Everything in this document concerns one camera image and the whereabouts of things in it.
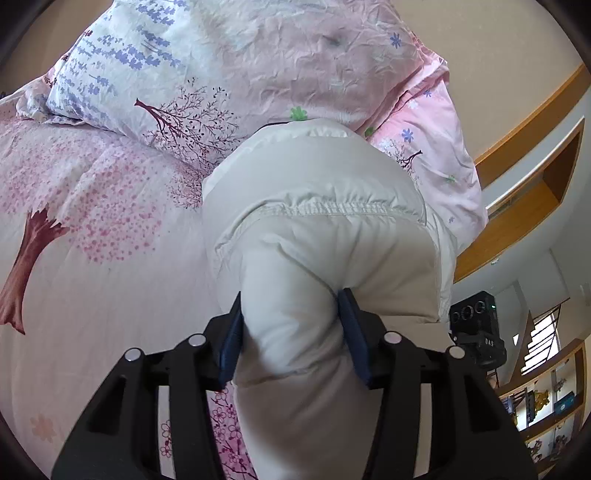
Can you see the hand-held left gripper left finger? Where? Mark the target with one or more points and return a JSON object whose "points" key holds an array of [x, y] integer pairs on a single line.
{"points": [[231, 344]]}

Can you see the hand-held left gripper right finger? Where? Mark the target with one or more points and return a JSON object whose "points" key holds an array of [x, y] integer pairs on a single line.
{"points": [[355, 341]]}

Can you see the cream puffer jacket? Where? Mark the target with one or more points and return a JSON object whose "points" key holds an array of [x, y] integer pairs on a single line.
{"points": [[323, 230]]}

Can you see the barred window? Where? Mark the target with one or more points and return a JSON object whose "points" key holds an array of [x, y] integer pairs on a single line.
{"points": [[542, 337]]}

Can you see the wooden bookshelf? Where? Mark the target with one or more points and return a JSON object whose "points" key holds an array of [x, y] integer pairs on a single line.
{"points": [[549, 406]]}

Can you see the orange wooden headboard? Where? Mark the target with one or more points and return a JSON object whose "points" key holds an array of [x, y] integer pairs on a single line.
{"points": [[531, 194]]}

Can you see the pink tree print bed sheet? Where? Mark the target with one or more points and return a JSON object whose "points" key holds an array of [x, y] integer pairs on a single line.
{"points": [[101, 258]]}

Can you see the lavender print pillow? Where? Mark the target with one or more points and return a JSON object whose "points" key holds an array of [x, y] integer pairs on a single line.
{"points": [[152, 78]]}

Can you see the floral pillow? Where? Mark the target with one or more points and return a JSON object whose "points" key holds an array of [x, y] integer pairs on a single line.
{"points": [[351, 60]]}

